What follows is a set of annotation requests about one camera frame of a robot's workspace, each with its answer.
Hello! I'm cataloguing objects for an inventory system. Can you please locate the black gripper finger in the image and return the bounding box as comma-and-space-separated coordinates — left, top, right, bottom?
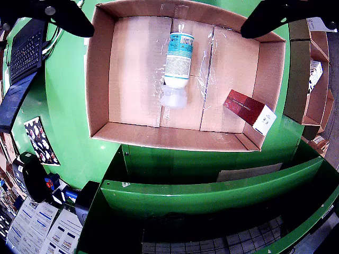
0, 0, 95, 38
240, 0, 339, 39

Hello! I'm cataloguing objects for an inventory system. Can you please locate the white bottle teal label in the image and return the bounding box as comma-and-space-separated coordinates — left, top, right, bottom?
159, 22, 195, 109

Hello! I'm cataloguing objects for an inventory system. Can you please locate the shallow cardboard tray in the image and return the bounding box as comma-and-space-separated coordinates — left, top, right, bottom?
85, 0, 287, 153

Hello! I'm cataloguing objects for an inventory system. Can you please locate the black laptop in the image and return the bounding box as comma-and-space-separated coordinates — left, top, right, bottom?
0, 18, 50, 133

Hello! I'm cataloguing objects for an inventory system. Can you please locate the red carton white end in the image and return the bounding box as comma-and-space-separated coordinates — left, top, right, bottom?
222, 89, 278, 137

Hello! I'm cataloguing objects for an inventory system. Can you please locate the dark picture card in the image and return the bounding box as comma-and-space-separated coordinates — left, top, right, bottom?
23, 116, 61, 167

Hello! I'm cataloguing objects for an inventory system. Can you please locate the grey card sheet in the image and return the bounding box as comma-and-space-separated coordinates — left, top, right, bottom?
216, 163, 283, 183

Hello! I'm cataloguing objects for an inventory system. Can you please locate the black handheld device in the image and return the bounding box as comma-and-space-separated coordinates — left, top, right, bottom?
22, 156, 51, 203

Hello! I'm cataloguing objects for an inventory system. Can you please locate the black rectangular device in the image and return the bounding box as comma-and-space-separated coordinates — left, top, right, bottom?
75, 181, 100, 225

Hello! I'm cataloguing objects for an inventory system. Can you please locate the green metal shelf unit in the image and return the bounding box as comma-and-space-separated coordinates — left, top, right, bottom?
76, 140, 339, 254

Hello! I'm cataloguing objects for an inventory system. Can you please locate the printed white paper sheet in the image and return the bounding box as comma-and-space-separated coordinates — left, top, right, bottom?
39, 211, 84, 254
6, 197, 60, 251

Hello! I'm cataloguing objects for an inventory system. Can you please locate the white cable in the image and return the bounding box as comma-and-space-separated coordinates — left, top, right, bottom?
41, 25, 66, 58

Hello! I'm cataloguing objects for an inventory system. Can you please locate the black wire mesh panel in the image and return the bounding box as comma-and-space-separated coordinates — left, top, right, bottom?
141, 216, 289, 254

